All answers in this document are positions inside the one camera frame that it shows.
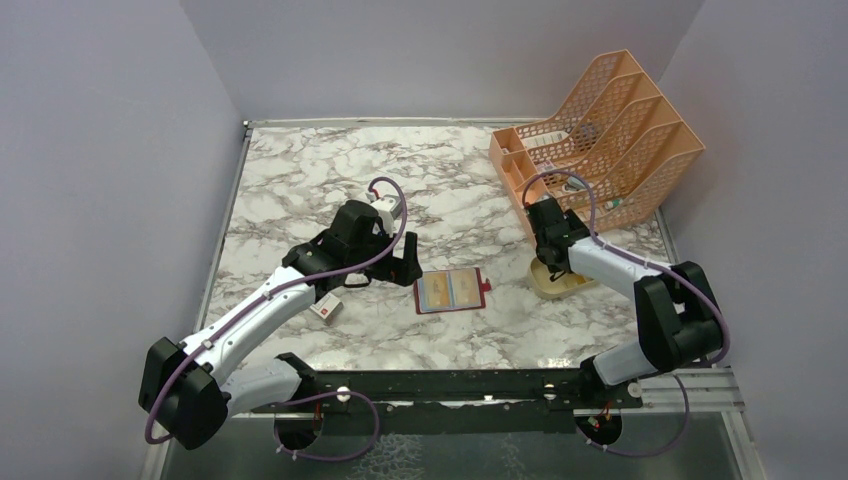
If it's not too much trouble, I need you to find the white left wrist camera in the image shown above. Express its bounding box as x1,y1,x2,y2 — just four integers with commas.
366,190,402,237

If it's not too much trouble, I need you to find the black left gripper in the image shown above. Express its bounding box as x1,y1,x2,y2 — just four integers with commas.
348,224,422,287

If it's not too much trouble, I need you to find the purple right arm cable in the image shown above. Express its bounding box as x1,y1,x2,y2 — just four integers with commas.
521,170,732,458

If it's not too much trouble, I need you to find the white box in organizer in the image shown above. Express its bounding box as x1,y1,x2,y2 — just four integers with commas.
522,130,570,149

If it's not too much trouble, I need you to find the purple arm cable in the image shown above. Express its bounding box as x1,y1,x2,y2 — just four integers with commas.
521,170,732,458
144,175,409,463

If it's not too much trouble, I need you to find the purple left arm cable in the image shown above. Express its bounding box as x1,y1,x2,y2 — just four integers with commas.
144,175,409,463

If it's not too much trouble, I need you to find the red leather card holder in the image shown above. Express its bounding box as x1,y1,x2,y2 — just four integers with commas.
413,267,492,315

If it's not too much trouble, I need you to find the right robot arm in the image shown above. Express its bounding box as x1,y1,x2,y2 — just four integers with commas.
525,198,727,407

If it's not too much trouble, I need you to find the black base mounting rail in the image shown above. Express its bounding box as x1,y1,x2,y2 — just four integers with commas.
251,367,644,419

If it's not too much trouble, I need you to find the small white card box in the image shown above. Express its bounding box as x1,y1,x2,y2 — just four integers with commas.
310,293,344,324

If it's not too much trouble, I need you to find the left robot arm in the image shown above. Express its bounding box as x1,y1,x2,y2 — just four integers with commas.
139,195,422,449

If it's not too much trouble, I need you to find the aluminium frame rail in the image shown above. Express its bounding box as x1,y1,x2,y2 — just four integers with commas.
629,368,746,413

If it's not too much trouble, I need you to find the peach plastic file organizer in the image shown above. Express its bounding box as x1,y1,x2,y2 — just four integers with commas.
489,50,705,232

